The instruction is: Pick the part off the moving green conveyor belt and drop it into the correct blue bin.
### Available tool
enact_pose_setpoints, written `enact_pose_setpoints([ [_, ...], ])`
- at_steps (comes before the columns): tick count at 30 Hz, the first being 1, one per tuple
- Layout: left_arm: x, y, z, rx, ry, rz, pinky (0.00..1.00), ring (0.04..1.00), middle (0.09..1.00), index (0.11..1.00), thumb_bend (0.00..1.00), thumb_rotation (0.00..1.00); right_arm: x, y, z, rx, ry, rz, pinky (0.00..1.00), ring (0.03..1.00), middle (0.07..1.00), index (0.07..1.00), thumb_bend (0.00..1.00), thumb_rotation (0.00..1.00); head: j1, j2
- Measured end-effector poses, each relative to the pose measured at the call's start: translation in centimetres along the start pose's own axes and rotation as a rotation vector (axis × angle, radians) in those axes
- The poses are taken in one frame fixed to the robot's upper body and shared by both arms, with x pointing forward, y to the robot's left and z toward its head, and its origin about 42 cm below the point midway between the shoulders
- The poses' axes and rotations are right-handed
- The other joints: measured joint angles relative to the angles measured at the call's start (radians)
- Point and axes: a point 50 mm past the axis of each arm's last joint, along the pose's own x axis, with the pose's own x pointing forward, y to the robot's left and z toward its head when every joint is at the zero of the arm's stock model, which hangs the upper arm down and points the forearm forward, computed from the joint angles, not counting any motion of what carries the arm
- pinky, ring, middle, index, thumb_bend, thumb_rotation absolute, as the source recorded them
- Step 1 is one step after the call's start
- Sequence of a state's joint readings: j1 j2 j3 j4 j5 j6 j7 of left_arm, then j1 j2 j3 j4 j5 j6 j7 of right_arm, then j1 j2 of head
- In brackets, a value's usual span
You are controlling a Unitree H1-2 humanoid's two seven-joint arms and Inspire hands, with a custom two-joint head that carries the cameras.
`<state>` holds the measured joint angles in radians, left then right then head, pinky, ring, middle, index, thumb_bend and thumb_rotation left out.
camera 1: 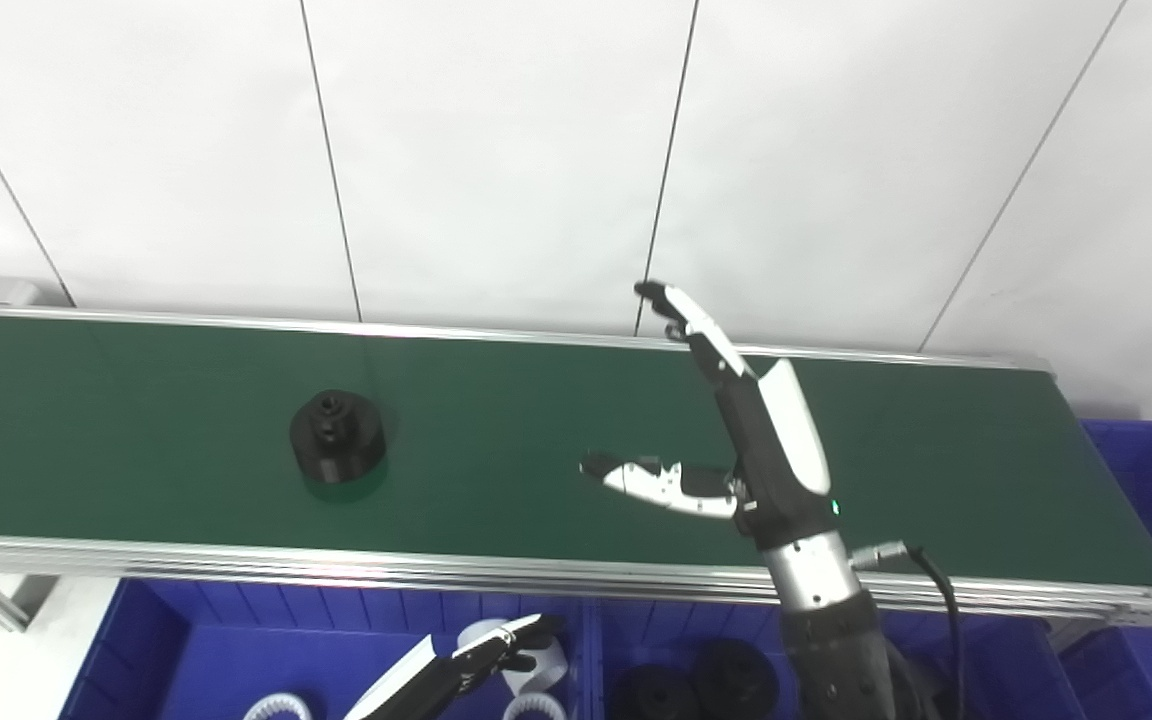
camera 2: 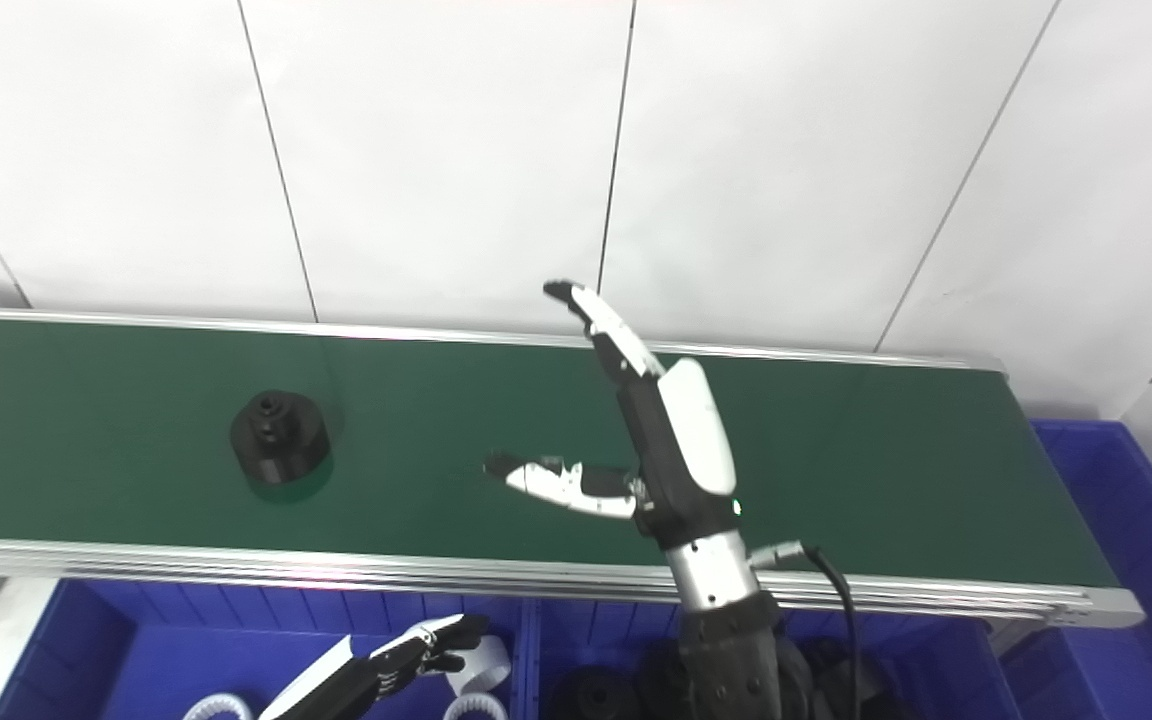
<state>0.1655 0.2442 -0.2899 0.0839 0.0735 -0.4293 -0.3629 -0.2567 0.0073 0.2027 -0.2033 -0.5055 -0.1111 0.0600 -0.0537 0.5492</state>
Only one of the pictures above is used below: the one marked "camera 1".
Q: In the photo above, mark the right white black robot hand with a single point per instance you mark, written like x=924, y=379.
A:
x=781, y=450

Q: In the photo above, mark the green conveyor belt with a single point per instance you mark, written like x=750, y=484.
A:
x=136, y=420

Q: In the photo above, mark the black flanged cylinder part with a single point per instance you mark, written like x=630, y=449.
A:
x=336, y=440
x=736, y=675
x=656, y=695

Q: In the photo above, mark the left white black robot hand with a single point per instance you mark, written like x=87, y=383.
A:
x=436, y=680

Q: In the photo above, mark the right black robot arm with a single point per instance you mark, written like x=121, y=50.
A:
x=831, y=650

